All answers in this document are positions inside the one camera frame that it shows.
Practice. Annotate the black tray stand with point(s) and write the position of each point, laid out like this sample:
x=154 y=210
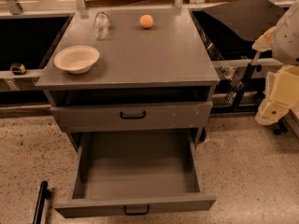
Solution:
x=228 y=32

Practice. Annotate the orange fruit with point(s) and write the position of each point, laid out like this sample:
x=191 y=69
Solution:
x=146 y=21

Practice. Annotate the grey drawer cabinet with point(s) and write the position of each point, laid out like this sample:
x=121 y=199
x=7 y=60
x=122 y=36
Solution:
x=167 y=63

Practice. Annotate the open grey lower drawer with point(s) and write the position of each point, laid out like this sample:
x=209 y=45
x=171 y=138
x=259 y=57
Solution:
x=135 y=174

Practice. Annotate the white paper bowl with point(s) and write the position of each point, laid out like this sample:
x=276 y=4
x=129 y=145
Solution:
x=76 y=59

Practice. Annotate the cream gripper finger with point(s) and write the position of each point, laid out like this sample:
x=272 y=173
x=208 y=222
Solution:
x=281 y=95
x=264 y=42

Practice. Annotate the closed grey upper drawer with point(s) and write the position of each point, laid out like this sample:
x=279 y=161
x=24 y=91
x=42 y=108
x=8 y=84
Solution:
x=102 y=118

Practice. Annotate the clear glass cup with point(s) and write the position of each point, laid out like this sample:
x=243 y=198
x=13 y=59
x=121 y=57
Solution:
x=101 y=25

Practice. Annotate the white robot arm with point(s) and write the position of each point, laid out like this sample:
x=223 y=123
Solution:
x=285 y=44

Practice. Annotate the black bar bottom left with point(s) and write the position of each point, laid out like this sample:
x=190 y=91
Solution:
x=43 y=195

